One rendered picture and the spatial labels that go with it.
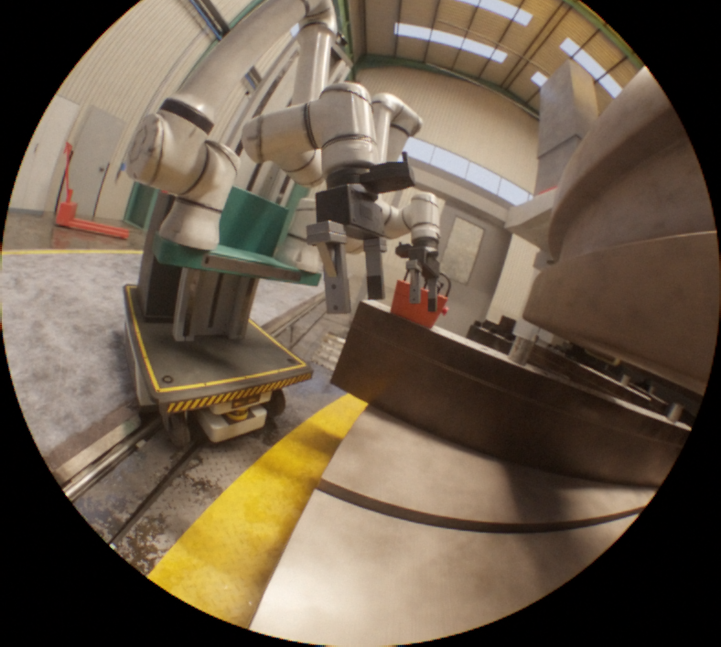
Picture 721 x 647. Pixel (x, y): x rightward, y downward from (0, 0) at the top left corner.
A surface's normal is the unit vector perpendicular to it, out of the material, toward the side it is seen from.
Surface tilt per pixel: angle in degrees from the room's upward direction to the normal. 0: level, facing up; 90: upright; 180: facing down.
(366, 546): 0
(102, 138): 90
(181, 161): 100
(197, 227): 68
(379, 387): 90
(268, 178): 90
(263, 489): 0
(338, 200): 97
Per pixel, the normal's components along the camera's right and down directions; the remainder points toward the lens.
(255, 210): 0.80, 0.34
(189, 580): 0.34, -0.94
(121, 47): 0.94, 0.34
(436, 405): -0.37, -0.04
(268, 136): -0.04, 0.69
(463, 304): -0.04, 0.09
